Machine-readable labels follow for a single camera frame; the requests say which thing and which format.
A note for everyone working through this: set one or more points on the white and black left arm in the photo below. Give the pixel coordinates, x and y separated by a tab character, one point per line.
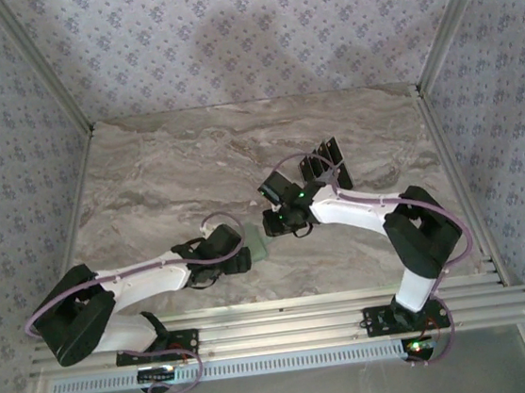
148	277

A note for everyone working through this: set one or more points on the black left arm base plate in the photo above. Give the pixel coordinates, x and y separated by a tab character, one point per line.
189	342

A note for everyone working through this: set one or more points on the small controller board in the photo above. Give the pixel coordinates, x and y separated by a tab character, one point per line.
157	374
419	347

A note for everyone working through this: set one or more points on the aluminium table side rail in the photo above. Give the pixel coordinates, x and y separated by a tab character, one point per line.
460	183
75	237

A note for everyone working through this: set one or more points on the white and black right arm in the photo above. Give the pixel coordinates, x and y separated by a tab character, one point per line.
354	210

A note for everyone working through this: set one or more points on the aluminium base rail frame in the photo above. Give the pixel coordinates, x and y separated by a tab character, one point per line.
282	327

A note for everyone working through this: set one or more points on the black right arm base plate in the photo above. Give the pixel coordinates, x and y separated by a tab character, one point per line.
376	321

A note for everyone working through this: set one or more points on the grey card display rack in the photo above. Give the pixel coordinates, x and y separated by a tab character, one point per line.
327	176

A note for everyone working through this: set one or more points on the green card holder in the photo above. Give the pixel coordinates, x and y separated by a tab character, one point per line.
257	242

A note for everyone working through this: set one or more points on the black credit card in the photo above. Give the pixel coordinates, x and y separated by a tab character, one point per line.
345	175
305	169
334	150
323	156
315	164

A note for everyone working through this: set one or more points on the aluminium corner post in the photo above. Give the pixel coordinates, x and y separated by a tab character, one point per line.
44	69
455	18

